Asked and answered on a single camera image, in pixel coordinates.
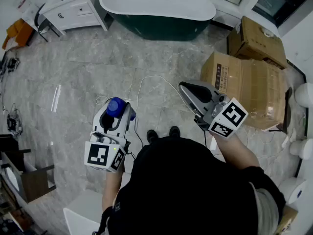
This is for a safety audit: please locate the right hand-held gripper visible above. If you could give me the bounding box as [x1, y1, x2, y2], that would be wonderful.
[179, 81, 249, 139]

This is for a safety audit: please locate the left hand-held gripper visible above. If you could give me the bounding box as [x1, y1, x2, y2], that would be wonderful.
[84, 101, 135, 174]

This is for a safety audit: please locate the blue shampoo bottle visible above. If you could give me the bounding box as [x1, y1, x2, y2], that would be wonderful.
[106, 96, 136, 122]

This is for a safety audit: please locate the white and green bathtub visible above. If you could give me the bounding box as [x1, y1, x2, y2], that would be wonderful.
[99, 0, 217, 42]

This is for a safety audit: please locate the person's left forearm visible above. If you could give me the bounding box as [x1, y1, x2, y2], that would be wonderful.
[101, 169, 123, 212]

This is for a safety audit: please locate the person's right forearm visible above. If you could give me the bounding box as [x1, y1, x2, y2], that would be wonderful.
[211, 132, 261, 170]

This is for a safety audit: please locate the person's left black shoe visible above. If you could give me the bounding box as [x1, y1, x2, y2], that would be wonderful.
[146, 129, 159, 144]

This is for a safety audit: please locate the person's black shoe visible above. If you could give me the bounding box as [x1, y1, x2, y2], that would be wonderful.
[146, 129, 159, 144]
[169, 125, 181, 139]

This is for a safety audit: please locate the person's right black shoe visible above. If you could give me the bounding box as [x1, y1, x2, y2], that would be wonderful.
[169, 125, 181, 139]

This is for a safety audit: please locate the large cardboard box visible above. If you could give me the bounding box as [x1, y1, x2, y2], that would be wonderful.
[200, 50, 289, 132]

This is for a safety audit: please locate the small cardboard box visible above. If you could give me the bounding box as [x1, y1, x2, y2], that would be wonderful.
[227, 15, 289, 71]

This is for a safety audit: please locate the black flat board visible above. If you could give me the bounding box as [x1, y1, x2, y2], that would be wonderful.
[268, 87, 293, 135]

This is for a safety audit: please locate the white ceramic fixture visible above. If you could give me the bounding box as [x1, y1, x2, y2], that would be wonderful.
[63, 189, 105, 235]

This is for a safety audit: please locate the white tape roll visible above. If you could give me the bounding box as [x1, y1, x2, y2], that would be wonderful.
[261, 26, 275, 38]

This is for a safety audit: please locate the person's black clothing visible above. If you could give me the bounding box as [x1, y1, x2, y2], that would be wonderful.
[97, 135, 287, 235]

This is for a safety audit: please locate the dark wooden chair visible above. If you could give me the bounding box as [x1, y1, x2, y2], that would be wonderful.
[0, 133, 57, 205]

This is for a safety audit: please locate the white ceramic toilet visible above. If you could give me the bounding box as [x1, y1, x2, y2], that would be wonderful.
[289, 138, 313, 161]
[293, 82, 313, 109]
[278, 176, 308, 206]

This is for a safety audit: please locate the white vanity cabinet with sink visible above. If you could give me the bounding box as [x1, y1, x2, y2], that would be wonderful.
[39, 0, 110, 37]

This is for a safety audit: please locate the black chair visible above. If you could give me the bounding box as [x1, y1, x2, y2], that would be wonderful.
[34, 2, 61, 43]

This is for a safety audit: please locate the black framed door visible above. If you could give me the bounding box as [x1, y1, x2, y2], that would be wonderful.
[251, 0, 313, 29]

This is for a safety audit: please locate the orange sofa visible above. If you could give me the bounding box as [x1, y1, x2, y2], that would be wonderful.
[1, 18, 35, 51]

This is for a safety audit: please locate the person's grey garment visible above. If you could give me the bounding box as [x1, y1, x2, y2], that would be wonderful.
[251, 184, 280, 235]

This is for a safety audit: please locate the brown box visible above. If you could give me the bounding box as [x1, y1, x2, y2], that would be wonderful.
[275, 204, 299, 235]

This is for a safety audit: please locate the black cable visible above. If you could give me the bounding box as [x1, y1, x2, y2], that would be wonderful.
[124, 116, 145, 162]

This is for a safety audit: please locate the white cable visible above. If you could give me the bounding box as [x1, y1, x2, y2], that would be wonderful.
[95, 75, 197, 115]

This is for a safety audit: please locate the tangle of cables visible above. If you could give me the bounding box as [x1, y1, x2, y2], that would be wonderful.
[2, 103, 24, 137]
[0, 56, 21, 83]

